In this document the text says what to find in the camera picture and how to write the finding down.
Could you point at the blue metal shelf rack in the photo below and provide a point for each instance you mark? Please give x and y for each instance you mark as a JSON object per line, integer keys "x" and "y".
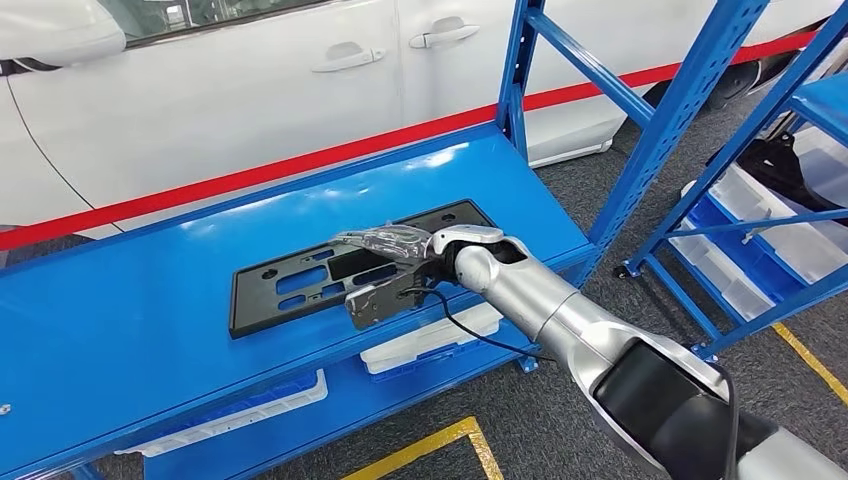
{"x": 132, "y": 331}

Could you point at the red barrier belt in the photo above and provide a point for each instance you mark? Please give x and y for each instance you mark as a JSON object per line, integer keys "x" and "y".
{"x": 265, "y": 173}

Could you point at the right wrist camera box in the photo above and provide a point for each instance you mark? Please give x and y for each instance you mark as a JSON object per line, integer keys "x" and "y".
{"x": 371, "y": 305}

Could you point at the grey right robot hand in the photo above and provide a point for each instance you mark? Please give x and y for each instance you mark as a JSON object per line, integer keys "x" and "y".
{"x": 397, "y": 242}

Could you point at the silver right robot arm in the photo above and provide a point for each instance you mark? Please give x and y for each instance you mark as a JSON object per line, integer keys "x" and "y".
{"x": 530, "y": 291}

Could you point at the blue metal rack on casters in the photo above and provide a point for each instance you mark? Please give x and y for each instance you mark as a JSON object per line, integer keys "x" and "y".
{"x": 821, "y": 99}

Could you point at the yellow floor tape outline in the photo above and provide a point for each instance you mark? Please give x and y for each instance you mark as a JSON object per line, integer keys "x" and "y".
{"x": 811, "y": 364}

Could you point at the black car part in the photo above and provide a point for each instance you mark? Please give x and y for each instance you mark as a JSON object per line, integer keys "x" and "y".
{"x": 775, "y": 172}

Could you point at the black shelf caster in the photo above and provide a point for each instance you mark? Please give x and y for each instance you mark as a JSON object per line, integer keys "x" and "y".
{"x": 621, "y": 272}

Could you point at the clear plastic bin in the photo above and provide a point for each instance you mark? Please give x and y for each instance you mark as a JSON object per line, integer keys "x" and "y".
{"x": 825, "y": 166}

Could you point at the black plastic plate bracket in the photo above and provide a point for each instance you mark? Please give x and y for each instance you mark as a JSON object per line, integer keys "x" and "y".
{"x": 255, "y": 314}

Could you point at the white car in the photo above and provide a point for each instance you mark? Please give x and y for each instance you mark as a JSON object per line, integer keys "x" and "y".
{"x": 232, "y": 119}

